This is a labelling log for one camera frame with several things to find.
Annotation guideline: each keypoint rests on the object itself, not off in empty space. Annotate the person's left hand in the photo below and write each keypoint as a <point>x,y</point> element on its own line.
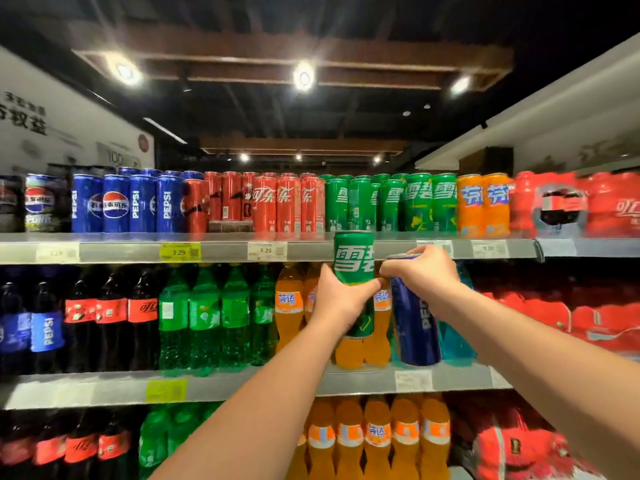
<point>335,304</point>

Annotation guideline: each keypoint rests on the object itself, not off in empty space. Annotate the person's right hand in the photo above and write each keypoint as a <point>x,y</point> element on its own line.
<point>430,277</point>

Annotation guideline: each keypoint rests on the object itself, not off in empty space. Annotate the person's left thumb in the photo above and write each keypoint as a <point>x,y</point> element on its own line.
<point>364,292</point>

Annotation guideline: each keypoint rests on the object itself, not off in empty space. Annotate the person's right thumb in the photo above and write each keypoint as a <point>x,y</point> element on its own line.
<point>397,268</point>

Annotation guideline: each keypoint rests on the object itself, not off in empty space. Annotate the tall green soda can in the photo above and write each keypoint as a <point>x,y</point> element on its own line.
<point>354,254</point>

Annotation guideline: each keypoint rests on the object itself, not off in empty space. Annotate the tall blue cola can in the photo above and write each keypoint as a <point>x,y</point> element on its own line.
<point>412,329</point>

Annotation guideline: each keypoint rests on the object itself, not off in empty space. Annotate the person's right forearm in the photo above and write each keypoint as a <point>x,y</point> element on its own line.
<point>550,374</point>

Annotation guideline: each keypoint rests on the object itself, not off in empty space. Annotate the person's left forearm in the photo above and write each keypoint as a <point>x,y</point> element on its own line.
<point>260,409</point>

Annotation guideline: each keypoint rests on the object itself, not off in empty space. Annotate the orange soda bottle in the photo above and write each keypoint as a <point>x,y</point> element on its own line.
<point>289,309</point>
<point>311,294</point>
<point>349,354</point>
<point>381,324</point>

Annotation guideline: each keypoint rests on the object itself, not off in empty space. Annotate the white price tag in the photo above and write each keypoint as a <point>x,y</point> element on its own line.
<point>413,381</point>
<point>267,251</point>
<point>445,244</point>
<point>490,249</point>
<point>57,253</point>
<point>500,378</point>

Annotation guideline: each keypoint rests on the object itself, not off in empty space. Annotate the row of green cans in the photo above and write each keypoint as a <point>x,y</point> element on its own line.
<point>400,202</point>

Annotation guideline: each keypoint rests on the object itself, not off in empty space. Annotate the light blue drink bottle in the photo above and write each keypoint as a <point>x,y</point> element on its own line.
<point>456,344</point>

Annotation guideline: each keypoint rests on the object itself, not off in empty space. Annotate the orange soda can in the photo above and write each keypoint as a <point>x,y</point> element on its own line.
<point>470,204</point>
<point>496,204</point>

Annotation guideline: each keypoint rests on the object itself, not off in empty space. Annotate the row of red cans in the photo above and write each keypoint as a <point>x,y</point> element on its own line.
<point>280,204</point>

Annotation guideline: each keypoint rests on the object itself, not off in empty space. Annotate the row of large orange bottles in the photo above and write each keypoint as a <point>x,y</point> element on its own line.
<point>377,437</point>

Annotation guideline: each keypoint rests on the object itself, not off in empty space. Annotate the red wrapped can multipack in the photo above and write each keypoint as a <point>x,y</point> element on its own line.
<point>617,204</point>
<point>550,204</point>

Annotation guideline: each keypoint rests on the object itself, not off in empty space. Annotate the pile of red multipacks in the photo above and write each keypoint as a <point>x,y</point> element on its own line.
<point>515,439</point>
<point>575,314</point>

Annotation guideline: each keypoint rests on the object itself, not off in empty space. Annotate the yellow price tag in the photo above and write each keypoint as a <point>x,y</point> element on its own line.
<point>166,390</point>
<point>180,252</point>

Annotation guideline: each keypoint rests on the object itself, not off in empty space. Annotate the large green soda bottle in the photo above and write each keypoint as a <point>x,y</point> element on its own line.
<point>152,442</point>
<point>211,408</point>
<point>182,424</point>

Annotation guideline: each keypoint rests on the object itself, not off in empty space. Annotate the grey metal shelf board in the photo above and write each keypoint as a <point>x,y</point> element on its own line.
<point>125,252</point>
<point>100,389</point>

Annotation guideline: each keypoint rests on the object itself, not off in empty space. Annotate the long strip ceiling light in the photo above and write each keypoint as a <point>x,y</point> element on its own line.
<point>165,130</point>

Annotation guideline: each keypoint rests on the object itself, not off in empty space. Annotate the row of blue cans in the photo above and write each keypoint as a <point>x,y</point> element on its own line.
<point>120,204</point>

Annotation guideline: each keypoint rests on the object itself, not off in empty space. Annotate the large red label cola bottle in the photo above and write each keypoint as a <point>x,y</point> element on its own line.
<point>81,447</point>
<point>15,449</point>
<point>114,444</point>
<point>49,449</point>

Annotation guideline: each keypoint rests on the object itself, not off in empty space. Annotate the blue label cola bottle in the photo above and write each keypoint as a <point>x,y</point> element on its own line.
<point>14,329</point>
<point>47,329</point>

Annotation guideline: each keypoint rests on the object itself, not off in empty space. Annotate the black cola can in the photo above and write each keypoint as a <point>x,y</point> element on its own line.
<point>42,202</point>
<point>10,204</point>

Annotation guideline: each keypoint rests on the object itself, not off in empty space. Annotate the wooden ceiling frame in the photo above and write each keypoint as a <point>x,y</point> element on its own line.
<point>250,49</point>
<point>300,143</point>

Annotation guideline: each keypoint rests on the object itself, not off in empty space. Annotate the white wall sign board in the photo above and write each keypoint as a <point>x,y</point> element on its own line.
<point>65,124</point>

